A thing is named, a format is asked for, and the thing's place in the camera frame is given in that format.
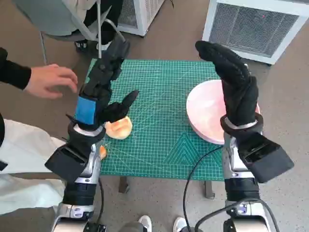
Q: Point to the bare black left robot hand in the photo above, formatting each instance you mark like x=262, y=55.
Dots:
x=85, y=110

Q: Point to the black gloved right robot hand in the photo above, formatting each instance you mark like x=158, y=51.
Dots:
x=239, y=96

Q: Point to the person's hand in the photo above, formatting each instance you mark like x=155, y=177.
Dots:
x=48, y=79

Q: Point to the pink bowl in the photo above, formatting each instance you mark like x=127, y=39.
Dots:
x=205, y=108

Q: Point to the round toy bread bun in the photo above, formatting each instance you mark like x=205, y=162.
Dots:
x=120, y=130

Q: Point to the long orange toy bread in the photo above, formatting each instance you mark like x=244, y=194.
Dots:
x=103, y=153

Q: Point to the person's forearm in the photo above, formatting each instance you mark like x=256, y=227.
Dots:
x=12, y=70

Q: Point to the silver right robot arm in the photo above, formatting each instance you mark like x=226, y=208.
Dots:
x=231, y=154

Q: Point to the person's black shoe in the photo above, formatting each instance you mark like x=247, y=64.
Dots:
x=80, y=45

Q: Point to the grey office chair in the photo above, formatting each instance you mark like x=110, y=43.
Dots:
x=48, y=19

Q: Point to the person's white shoe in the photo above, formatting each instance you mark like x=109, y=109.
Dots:
x=106, y=47

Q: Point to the person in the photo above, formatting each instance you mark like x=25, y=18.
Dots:
x=106, y=31
x=24, y=145

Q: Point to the green cutting mat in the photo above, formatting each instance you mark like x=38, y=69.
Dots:
x=157, y=108

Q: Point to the large white vented unit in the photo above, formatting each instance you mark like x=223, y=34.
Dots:
x=253, y=24

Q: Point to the dark table leg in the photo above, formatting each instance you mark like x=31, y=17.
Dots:
x=209, y=189
x=124, y=184

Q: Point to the small white vented unit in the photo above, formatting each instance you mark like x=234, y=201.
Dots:
x=144, y=14

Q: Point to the black connector box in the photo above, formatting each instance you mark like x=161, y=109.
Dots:
x=96, y=227

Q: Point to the white rounded foot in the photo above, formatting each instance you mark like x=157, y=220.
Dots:
x=144, y=223
x=179, y=224

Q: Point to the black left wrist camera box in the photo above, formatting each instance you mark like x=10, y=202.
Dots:
x=65, y=162

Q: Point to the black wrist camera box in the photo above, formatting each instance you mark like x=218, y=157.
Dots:
x=65, y=162
x=265, y=159

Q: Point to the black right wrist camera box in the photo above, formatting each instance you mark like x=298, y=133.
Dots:
x=265, y=159

